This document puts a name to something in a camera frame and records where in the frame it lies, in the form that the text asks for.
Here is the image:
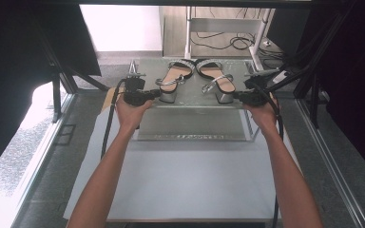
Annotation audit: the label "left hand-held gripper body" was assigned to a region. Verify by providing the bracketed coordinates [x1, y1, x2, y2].
[123, 72, 152, 107]

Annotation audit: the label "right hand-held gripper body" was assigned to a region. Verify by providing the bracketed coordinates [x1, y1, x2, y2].
[242, 68, 280, 107]

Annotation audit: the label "black rhinestone strap sandal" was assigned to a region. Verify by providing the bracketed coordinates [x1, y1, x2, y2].
[196, 58, 237, 105]
[154, 58, 197, 105]

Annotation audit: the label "two-tier metal shoe rack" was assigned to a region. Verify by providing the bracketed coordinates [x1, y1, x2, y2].
[119, 57, 273, 143]

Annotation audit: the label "person's left hand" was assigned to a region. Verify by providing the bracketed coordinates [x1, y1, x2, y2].
[115, 93, 155, 136]

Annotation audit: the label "person's right hand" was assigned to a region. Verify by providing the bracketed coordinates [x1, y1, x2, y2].
[241, 94, 280, 136]

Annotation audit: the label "white power strip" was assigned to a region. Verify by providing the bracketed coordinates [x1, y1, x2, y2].
[271, 70, 290, 86]

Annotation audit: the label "white metal stand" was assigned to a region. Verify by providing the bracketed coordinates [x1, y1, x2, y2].
[183, 6, 273, 76]

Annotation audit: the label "dark floor outlet cover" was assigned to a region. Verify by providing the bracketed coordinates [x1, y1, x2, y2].
[54, 123, 77, 147]

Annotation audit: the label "white table sheet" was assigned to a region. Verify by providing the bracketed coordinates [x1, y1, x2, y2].
[63, 98, 302, 222]

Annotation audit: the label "black curtain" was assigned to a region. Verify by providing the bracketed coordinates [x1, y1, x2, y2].
[0, 0, 103, 183]
[298, 0, 365, 179]

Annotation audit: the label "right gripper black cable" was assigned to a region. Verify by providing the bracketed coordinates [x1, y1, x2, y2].
[252, 80, 285, 228]

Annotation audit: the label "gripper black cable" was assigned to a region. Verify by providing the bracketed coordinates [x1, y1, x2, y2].
[252, 80, 285, 228]
[100, 78, 128, 160]

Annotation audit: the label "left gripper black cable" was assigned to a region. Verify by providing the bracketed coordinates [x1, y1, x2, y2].
[100, 78, 128, 160]

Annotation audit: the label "black floor cables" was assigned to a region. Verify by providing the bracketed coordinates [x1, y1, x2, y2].
[191, 7, 288, 62]

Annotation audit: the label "black metal frame strut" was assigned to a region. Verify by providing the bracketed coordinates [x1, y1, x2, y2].
[39, 29, 110, 125]

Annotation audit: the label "aluminium floor rail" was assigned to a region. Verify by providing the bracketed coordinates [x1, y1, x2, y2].
[295, 97, 365, 228]

